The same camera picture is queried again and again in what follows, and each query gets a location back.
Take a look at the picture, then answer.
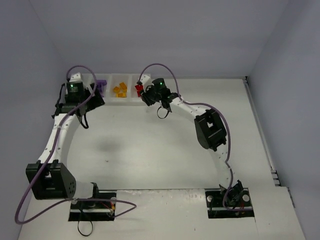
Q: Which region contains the red yellow lego brick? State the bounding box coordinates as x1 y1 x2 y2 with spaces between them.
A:
134 84 143 93

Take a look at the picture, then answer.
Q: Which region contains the purple flower lego piece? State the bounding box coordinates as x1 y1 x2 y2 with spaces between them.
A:
97 79 108 97

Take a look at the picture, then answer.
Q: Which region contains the yellow lego piece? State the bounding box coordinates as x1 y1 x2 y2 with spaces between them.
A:
116 92 127 98

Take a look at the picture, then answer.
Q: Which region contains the orange lego brick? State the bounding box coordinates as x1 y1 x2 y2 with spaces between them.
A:
119 82 128 91

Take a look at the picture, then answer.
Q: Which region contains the green yellow red lego stack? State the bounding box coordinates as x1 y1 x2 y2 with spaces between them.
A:
113 86 122 94

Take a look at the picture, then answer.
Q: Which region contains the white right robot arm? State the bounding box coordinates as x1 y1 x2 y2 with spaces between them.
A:
137 75 244 205

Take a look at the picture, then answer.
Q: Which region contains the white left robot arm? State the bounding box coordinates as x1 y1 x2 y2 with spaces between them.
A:
25 80 105 200

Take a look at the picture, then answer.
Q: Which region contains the clear plastic compartment tray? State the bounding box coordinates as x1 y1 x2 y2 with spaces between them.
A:
95 73 146 106

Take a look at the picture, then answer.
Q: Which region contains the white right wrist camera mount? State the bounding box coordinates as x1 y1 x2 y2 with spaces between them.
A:
136 74 152 87

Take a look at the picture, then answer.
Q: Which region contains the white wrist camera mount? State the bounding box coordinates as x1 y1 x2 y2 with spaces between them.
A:
136 74 152 87
69 72 83 83

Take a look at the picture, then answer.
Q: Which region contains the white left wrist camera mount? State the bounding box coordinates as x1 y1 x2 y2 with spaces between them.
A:
69 72 83 83

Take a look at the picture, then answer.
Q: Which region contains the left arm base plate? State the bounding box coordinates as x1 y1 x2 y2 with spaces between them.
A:
68 190 117 222

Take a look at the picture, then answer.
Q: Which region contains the black thin loop cable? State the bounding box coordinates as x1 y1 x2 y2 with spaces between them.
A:
77 209 94 237

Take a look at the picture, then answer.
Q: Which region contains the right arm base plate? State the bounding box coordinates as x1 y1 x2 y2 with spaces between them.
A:
205 188 255 219

